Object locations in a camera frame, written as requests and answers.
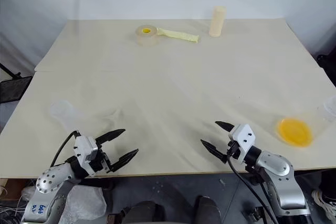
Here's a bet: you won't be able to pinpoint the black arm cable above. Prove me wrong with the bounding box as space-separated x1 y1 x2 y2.
49 130 80 168
227 152 280 224

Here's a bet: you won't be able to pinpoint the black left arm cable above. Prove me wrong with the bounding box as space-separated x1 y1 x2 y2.
49 130 80 168

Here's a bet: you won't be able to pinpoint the black mesh chair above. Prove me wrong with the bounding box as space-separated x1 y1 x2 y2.
0 61 34 104

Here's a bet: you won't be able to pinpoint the clear plastic cup left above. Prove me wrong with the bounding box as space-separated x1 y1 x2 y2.
49 99 85 131

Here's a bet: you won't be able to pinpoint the white tangled wires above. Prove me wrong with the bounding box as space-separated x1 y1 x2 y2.
0 184 36 224

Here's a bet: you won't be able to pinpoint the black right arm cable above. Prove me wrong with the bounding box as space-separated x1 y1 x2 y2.
227 152 280 224

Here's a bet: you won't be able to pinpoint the dark rounded shape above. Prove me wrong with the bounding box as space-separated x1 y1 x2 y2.
196 195 221 224
121 200 169 224

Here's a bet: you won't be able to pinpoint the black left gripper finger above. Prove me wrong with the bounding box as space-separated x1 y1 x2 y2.
106 148 139 174
94 129 127 146

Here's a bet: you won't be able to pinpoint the beige upright cylinder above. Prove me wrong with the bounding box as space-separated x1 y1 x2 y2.
208 5 227 38

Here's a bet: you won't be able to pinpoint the beige table cover sheet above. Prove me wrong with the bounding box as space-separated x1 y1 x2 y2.
0 65 336 180
34 18 327 74

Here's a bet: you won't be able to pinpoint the crumpled clear plastic bag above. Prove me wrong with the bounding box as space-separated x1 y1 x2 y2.
65 184 107 221

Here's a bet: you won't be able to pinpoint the clear cup with yellow lid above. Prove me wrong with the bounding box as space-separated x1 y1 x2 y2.
135 24 160 47

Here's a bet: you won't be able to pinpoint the pale yellow crumpled strip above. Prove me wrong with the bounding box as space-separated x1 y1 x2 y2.
156 27 201 44

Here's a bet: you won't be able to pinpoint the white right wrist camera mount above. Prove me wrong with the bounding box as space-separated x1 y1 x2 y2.
228 123 256 163

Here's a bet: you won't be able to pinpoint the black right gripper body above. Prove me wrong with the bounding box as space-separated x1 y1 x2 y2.
226 140 241 161

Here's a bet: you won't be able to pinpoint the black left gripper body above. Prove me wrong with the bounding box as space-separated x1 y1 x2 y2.
89 140 111 175

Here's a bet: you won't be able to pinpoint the white sneaker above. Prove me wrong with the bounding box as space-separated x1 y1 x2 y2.
311 188 336 222

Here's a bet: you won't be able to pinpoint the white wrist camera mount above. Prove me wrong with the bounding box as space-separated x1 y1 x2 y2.
73 135 100 177
228 123 256 163

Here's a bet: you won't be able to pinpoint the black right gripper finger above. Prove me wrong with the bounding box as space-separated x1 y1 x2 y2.
200 139 228 164
215 121 235 133

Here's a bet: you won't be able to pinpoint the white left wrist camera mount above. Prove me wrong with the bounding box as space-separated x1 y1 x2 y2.
73 135 100 177

